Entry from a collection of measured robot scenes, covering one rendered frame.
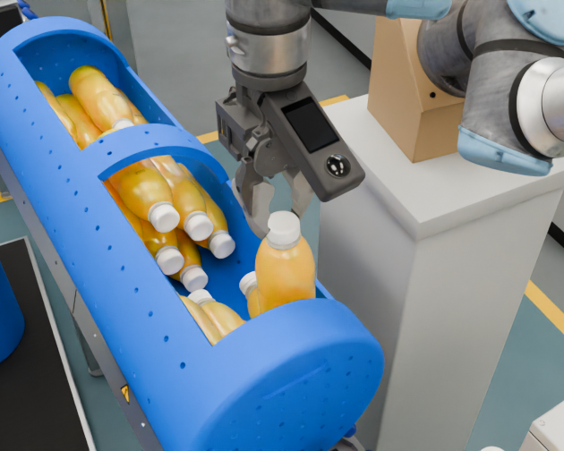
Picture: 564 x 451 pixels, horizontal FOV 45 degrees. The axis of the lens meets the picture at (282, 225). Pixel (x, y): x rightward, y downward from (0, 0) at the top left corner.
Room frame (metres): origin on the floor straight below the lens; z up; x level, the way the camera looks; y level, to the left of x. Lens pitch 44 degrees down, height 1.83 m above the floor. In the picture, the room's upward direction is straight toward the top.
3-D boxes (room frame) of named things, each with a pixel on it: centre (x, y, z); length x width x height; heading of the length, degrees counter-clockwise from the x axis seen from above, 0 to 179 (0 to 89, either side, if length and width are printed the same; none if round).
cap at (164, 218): (0.71, 0.17, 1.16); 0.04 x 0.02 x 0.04; 122
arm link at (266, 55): (0.56, 0.01, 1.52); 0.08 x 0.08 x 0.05
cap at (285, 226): (0.55, 0.00, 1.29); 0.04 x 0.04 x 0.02
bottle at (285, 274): (0.55, -0.01, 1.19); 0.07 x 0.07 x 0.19
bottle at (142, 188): (0.80, 0.22, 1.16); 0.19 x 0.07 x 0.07; 32
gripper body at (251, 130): (0.57, 0.02, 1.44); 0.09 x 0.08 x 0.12; 32
